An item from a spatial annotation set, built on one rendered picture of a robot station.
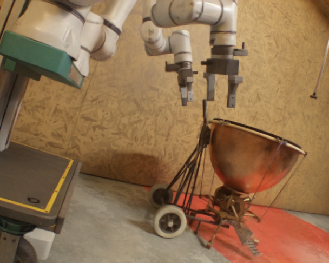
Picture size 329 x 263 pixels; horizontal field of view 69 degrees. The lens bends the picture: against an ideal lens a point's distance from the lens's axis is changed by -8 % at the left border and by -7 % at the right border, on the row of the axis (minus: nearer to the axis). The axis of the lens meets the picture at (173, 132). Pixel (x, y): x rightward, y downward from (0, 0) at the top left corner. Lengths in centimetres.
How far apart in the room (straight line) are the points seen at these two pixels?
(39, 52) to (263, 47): 294
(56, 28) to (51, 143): 160
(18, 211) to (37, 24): 46
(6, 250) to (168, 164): 202
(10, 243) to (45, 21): 60
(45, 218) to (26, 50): 41
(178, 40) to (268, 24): 231
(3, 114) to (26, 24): 52
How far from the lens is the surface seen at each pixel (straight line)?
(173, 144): 261
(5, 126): 115
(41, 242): 100
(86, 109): 222
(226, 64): 82
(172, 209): 155
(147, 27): 114
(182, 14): 77
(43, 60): 68
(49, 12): 72
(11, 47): 70
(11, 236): 83
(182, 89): 130
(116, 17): 139
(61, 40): 70
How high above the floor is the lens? 63
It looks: 1 degrees down
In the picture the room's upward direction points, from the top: 20 degrees clockwise
